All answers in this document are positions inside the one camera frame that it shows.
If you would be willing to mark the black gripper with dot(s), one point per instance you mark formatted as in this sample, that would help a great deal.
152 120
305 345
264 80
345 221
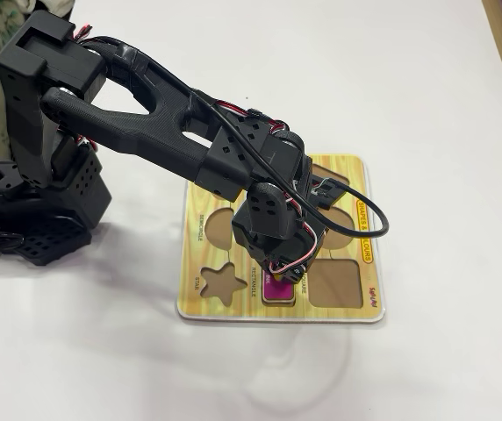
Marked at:
293 275

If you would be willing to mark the pink rectangle piece yellow pin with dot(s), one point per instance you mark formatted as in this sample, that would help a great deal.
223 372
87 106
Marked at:
277 291

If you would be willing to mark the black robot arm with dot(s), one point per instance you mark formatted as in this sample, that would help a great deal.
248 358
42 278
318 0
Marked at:
145 131

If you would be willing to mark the black robot base clamp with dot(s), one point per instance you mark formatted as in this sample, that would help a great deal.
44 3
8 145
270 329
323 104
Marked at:
53 245

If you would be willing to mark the wooden shape puzzle board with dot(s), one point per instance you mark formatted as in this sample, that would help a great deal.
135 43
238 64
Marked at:
189 263

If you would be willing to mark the floral cloth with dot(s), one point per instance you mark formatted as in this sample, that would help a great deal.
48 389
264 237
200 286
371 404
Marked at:
12 19

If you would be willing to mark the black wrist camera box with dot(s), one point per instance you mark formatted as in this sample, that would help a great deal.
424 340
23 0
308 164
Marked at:
321 201

